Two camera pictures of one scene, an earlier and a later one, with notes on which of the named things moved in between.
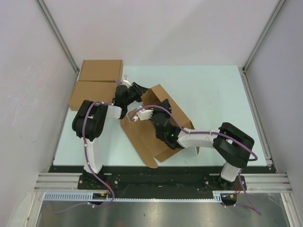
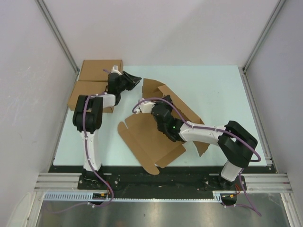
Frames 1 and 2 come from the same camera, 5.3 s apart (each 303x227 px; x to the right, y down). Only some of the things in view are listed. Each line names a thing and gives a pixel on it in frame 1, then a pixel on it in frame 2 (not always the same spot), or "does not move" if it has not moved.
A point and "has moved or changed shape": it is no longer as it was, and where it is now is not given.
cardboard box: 106,70 does not move
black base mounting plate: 162,177 does not move
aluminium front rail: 275,182 does not move
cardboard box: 152,149 has moved or changed shape
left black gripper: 138,90 → 135,80
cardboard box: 102,91 does not move
